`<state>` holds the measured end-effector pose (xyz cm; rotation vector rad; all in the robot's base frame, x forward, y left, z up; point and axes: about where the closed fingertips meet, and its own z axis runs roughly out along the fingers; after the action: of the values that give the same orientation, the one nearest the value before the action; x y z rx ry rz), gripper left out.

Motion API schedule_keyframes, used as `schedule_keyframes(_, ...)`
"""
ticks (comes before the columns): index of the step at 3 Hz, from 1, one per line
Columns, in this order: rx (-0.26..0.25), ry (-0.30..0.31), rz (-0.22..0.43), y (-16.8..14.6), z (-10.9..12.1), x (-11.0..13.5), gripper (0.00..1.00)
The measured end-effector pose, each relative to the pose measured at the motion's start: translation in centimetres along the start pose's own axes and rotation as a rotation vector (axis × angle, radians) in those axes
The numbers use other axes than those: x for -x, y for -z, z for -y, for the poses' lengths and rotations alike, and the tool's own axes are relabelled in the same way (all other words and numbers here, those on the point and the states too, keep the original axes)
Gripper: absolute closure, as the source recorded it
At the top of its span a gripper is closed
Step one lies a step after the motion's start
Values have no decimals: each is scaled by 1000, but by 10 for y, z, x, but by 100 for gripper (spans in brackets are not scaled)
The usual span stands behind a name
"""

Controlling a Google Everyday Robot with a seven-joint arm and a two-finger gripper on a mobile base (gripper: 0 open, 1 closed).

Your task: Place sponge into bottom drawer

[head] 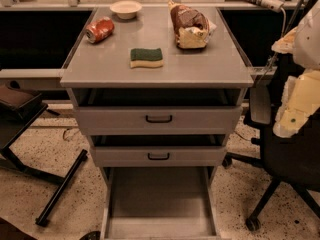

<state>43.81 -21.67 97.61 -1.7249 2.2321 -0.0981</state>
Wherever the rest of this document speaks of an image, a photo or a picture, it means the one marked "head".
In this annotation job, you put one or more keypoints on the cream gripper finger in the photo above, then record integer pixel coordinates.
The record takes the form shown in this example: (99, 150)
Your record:
(285, 44)
(300, 100)

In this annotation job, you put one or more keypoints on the grey drawer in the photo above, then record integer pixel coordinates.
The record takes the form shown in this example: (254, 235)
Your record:
(160, 156)
(159, 203)
(156, 120)

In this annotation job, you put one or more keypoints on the top grey drawer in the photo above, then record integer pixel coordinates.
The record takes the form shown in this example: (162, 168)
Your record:
(156, 120)

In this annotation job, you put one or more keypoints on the grey drawer cabinet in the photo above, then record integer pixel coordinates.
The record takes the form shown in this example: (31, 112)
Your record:
(99, 75)

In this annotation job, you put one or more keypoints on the brown chip bag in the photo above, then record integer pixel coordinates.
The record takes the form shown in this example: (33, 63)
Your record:
(192, 29)

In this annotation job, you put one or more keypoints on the middle grey drawer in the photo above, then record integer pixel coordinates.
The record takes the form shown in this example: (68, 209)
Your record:
(160, 156)

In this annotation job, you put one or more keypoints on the white bowl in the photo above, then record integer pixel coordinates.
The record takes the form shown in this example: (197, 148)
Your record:
(126, 10)

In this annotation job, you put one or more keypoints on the bottom grey drawer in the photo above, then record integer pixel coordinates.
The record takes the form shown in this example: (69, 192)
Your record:
(159, 203)

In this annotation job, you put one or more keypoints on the black office chair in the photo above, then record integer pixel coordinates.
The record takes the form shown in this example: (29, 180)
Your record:
(293, 160)

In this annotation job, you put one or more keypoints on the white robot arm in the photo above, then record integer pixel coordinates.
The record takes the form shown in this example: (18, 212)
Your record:
(306, 47)

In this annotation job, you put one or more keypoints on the crushed red soda can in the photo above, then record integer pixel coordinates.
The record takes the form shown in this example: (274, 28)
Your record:
(99, 30)

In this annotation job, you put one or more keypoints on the green and yellow sponge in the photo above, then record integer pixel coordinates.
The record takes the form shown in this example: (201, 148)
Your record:
(146, 58)

